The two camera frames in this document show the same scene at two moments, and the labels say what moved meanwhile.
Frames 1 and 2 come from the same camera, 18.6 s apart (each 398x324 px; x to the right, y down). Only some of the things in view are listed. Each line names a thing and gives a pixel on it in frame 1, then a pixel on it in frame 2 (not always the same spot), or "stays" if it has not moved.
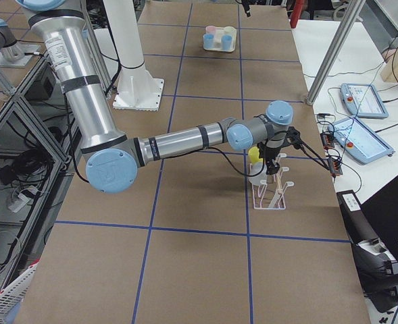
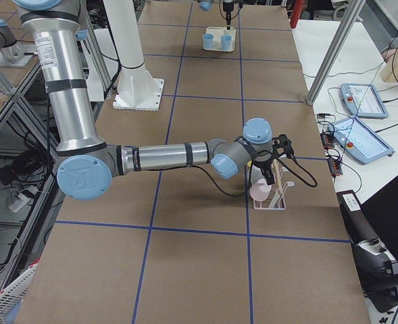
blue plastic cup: [209, 41] stays
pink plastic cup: [210, 29] -> [261, 191]
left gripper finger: [246, 7] -> [228, 7]
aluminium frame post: [338, 42] stays
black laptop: [382, 230] stays
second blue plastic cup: [226, 42] stays
